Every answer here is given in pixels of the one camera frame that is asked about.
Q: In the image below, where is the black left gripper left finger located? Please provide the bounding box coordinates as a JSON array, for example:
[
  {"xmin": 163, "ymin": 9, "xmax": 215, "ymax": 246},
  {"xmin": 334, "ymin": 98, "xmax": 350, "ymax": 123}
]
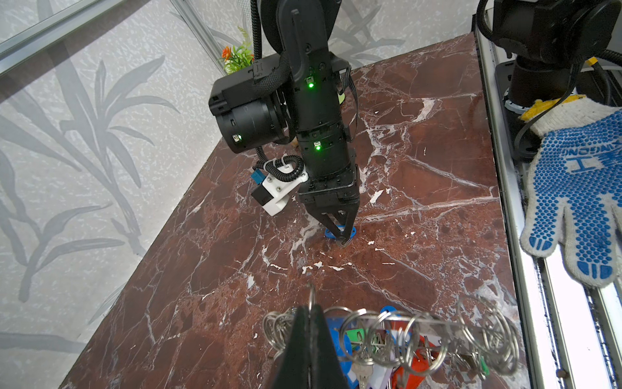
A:
[{"xmin": 271, "ymin": 306, "xmax": 311, "ymax": 389}]

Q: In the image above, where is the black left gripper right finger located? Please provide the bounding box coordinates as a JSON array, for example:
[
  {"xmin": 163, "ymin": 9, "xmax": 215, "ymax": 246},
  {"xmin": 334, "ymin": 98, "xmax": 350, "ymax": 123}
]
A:
[{"xmin": 309, "ymin": 305, "xmax": 348, "ymax": 389}]

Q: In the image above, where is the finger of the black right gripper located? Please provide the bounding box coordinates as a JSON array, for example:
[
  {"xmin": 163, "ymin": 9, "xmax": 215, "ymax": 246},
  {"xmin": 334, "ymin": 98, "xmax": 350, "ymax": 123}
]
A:
[
  {"xmin": 310, "ymin": 207, "xmax": 343, "ymax": 235},
  {"xmin": 340, "ymin": 204, "xmax": 359, "ymax": 243}
]

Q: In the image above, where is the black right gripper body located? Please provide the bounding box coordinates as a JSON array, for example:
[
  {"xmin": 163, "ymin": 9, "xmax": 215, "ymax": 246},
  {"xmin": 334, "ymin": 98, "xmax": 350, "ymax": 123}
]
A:
[{"xmin": 298, "ymin": 140, "xmax": 361, "ymax": 214}]

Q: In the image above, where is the blue key tag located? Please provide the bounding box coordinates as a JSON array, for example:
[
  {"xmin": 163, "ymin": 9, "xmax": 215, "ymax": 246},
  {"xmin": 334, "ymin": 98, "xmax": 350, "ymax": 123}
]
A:
[{"xmin": 324, "ymin": 225, "xmax": 357, "ymax": 245}]

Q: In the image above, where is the steel key ring disc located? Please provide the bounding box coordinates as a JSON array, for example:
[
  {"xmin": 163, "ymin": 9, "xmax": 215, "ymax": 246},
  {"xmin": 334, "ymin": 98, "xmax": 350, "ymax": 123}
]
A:
[{"xmin": 262, "ymin": 292, "xmax": 520, "ymax": 388}]

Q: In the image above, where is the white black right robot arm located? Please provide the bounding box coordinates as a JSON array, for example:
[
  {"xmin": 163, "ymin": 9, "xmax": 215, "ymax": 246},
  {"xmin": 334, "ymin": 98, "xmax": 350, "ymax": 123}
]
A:
[{"xmin": 209, "ymin": 1, "xmax": 361, "ymax": 246}]

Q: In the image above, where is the white potted flower plant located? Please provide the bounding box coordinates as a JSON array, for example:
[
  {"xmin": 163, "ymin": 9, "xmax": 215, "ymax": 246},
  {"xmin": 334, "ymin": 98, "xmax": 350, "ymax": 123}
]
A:
[{"xmin": 220, "ymin": 27, "xmax": 254, "ymax": 75}]

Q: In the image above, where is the blue dotted work glove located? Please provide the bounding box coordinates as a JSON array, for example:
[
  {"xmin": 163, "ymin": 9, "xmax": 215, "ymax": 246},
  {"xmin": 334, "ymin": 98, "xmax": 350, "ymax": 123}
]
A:
[{"xmin": 520, "ymin": 95, "xmax": 621, "ymax": 288}]

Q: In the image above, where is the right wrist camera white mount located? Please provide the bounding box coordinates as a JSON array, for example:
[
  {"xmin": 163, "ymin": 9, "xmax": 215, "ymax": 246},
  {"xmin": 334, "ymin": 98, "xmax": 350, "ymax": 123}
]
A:
[{"xmin": 251, "ymin": 170, "xmax": 309, "ymax": 217}]

